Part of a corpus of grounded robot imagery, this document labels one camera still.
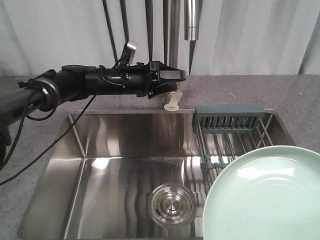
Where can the grey green dish rack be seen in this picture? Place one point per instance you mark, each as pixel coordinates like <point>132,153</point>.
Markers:
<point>223,121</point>

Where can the light green round plate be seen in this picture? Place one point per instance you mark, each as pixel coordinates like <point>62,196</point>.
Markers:
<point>271,193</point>

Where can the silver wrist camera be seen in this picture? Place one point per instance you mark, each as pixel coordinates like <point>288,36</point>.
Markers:
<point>128,53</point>

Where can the stainless steel sink basin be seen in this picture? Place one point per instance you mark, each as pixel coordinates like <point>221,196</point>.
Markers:
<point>93,184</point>

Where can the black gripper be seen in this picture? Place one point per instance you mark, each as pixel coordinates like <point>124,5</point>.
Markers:
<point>139,79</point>

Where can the white pleated curtain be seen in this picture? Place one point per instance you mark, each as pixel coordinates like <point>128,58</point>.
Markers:
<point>236,37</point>

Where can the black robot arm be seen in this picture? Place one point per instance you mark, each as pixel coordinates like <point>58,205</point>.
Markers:
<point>77,82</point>

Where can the stainless steel faucet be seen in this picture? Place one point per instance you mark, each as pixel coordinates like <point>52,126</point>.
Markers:
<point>171,30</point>

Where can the round steel sink drain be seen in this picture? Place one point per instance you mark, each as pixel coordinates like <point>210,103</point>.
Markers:
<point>171,204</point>

